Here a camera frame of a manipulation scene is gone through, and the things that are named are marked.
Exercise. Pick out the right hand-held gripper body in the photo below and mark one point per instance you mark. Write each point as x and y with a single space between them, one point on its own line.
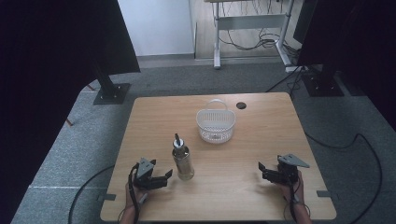
286 172

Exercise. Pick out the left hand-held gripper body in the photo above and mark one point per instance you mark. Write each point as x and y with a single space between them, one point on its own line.
144 169

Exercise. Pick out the person's right hand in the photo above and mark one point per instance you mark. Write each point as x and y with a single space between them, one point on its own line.
299 191

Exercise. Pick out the person's left hand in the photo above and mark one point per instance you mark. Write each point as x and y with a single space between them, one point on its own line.
130 197

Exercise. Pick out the glass oil bottle with pourer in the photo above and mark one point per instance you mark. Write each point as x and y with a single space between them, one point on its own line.
183 163

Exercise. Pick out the white plastic basket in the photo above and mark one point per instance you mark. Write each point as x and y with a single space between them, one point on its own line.
215 124

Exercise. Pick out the dark round table grommet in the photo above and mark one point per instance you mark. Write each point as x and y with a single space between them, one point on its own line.
241 105

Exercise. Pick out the black curtain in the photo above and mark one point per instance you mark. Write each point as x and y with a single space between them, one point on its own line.
46 77
364 46

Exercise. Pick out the dark monitor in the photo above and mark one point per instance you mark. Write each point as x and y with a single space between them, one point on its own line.
304 20

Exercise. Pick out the grey table edge bracket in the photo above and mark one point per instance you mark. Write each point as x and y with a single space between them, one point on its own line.
109 197
323 193

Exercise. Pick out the black stand with base plate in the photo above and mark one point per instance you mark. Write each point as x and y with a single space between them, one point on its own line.
112 93
322 84

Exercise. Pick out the white metal desk frame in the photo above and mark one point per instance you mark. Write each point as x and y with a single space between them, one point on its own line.
249 22

